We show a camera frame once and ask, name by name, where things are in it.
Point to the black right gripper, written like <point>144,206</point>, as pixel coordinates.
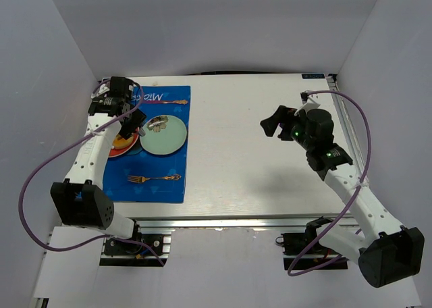
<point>283,123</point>

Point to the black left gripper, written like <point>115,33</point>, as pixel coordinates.
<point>131,123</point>

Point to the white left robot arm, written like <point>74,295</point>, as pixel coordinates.
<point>79,199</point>

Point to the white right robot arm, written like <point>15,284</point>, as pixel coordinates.
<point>385,251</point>

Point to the green flowered plate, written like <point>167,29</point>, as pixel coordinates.
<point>164,135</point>

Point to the glazed donut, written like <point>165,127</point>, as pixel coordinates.
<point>120,143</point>

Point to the red plate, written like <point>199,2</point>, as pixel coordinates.
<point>116,153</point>

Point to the golden fork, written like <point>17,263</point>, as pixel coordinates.
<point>143,179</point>

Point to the golden spoon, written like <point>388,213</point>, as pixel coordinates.
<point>178,102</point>

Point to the blue table label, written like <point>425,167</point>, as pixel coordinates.
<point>311,76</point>

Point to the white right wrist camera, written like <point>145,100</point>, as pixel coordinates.
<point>308,103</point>

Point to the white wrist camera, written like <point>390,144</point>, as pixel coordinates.
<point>101,89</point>
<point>308,103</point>

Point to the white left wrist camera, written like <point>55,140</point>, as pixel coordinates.
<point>101,89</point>

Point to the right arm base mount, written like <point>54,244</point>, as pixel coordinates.
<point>293,243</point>

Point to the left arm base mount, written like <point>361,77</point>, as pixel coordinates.
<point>149,248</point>

